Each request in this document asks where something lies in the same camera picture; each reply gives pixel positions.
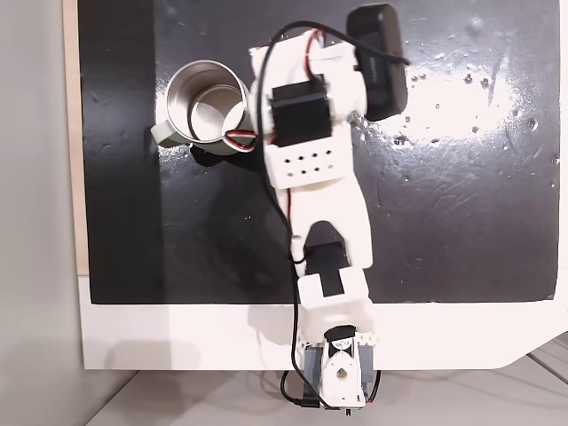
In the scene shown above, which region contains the black camera cable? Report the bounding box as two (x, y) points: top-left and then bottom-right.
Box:
(258, 20), (412, 410)

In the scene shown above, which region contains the red white servo cable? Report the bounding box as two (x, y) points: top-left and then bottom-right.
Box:
(223, 126), (259, 154)

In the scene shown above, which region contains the black mat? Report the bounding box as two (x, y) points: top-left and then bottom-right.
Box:
(77, 0), (560, 306)

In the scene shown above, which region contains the pale grey steel-lined cup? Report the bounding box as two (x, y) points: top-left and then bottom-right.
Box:
(149, 60), (259, 157)

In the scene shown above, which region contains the black oval camera box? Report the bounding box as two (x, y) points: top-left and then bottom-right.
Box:
(345, 3), (409, 122)

